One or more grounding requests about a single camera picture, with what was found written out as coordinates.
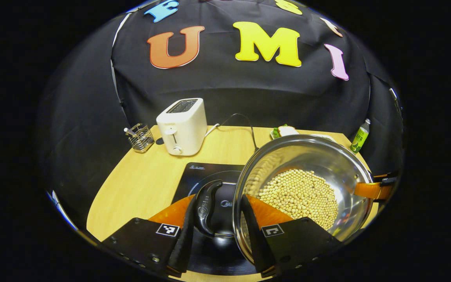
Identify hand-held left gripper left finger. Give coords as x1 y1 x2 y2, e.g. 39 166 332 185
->
101 195 198 278

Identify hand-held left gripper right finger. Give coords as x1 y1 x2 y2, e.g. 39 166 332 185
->
240 194 344 278

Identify stainless steel pot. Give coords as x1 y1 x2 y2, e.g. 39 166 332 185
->
193 134 375 265

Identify black induction cooktop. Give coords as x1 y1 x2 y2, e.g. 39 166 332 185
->
171 162 258 275

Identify green drink bottle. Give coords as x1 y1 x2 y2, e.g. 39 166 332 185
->
350 118 371 154

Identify pile of soybeans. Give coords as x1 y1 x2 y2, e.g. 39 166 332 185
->
258 169 339 231

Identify white bread sandwich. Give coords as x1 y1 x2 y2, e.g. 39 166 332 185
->
278 125 300 137

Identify small plate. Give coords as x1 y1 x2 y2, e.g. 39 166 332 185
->
270 125 301 140

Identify white toaster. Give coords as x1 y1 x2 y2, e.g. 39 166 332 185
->
156 98 208 157

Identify black backdrop cloth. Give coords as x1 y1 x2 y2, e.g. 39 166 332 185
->
38 0 404 230

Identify black power cable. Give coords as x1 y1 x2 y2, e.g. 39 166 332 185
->
217 113 259 152

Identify wire utensil holder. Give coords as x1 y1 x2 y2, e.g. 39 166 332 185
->
124 123 155 154

